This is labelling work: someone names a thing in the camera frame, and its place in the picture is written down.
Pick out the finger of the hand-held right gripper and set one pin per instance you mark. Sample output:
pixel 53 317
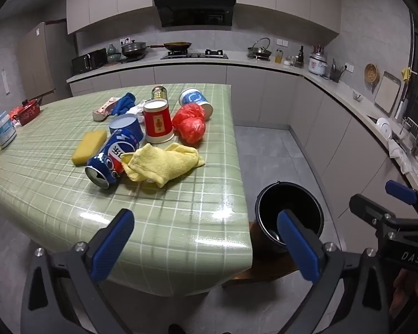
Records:
pixel 365 212
pixel 400 188

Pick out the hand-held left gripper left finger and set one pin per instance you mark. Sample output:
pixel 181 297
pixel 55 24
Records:
pixel 113 247

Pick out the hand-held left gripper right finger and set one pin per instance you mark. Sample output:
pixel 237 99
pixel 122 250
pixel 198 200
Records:
pixel 298 247

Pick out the black bucket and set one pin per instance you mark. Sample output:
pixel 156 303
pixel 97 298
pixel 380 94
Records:
pixel 264 212

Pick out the blue soda can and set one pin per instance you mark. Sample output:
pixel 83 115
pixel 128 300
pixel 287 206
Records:
pixel 111 160

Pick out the yellow cloth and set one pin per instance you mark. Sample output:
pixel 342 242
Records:
pixel 163 165

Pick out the yellow sponge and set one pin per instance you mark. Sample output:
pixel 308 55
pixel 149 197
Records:
pixel 89 148

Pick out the red paper cup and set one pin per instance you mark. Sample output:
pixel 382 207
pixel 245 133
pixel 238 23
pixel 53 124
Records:
pixel 157 123

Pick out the pink snack wrapper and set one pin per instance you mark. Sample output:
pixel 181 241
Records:
pixel 102 110

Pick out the white tissue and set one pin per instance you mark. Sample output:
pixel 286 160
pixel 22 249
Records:
pixel 135 110

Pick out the blue cloth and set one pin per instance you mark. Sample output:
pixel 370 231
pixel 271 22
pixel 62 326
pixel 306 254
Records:
pixel 122 104

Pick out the red plastic bag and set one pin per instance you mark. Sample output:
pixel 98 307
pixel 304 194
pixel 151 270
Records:
pixel 190 125

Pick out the green and yellow spray can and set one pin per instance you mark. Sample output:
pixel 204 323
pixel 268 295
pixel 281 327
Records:
pixel 159 94

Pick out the blue and white paper cup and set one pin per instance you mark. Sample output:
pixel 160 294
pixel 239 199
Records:
pixel 196 99

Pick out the person's right hand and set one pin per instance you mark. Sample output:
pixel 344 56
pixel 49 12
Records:
pixel 409 288

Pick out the white dish cloth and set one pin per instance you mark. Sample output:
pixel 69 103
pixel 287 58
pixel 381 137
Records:
pixel 400 155

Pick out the wooden stool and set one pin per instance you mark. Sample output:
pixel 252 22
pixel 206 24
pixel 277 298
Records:
pixel 264 268

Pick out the metal dish rack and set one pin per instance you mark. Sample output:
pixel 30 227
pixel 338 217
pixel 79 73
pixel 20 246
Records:
pixel 416 130

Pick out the white plate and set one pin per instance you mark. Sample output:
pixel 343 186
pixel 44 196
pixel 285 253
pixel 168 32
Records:
pixel 384 128

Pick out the green checkered tablecloth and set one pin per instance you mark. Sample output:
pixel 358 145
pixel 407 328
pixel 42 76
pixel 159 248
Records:
pixel 181 208

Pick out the grey cutting board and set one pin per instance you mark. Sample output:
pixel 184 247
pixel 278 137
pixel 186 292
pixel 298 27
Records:
pixel 386 94

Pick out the small grey bowl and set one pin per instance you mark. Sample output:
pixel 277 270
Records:
pixel 358 97

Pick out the hanging yellow rag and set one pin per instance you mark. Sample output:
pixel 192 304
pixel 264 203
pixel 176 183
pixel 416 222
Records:
pixel 406 74

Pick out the round bamboo basket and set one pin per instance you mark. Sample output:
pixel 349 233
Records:
pixel 371 73

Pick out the dark utensil holder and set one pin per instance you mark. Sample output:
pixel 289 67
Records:
pixel 335 74

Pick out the white rice cooker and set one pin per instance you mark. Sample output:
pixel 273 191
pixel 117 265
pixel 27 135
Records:
pixel 317 65

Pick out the grey lower kitchen cabinets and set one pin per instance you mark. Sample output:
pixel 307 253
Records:
pixel 264 94

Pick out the red basket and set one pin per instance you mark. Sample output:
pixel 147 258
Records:
pixel 27 113

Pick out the white and blue jar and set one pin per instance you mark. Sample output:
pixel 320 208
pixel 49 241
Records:
pixel 3 130

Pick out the chopsticks holder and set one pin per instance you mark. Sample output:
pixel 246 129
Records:
pixel 317 49

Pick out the dark glass bottle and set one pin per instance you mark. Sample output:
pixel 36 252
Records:
pixel 301 59

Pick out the small seasoning jars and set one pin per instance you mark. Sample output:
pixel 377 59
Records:
pixel 289 61

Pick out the yellow oil bottle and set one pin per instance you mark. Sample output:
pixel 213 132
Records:
pixel 278 58

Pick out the black microwave oven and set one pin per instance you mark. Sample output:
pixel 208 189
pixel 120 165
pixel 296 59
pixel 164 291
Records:
pixel 90 62

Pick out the teal ceramic bowl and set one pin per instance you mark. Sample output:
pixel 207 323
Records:
pixel 114 58

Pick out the wok with glass lid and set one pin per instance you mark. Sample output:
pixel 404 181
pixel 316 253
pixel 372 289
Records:
pixel 259 53

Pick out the teal ceramic vase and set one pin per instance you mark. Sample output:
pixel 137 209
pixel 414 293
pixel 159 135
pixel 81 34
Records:
pixel 111 49

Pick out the beige refrigerator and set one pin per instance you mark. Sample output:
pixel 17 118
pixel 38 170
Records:
pixel 41 62

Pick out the dark wok with lid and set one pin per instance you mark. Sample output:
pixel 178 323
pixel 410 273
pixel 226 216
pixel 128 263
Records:
pixel 134 48

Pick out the black gas stove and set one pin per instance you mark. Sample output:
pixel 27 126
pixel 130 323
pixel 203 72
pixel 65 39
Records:
pixel 195 55

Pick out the black range hood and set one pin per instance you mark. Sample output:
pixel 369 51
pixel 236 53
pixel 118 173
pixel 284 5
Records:
pixel 195 10

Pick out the white wall socket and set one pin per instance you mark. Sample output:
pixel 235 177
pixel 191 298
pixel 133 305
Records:
pixel 349 67
pixel 125 40

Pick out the white wall switch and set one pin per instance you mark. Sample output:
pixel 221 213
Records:
pixel 282 42

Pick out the white wall strip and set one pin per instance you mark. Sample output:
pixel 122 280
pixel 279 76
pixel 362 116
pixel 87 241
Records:
pixel 6 81

